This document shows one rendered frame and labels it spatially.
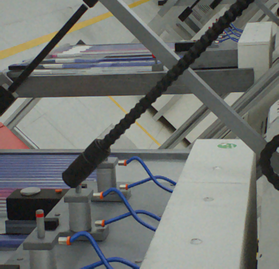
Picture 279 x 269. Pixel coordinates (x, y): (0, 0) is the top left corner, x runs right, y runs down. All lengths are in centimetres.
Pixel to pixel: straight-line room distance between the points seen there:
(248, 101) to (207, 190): 114
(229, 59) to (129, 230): 126
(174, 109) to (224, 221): 464
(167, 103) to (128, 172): 417
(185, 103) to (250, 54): 339
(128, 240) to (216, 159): 22
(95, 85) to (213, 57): 33
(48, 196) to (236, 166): 23
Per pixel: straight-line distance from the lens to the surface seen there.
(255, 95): 188
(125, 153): 118
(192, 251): 62
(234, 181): 79
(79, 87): 198
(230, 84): 191
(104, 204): 79
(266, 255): 61
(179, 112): 530
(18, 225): 90
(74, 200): 69
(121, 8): 77
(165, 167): 112
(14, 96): 82
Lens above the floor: 150
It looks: 18 degrees down
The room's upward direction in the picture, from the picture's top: 45 degrees clockwise
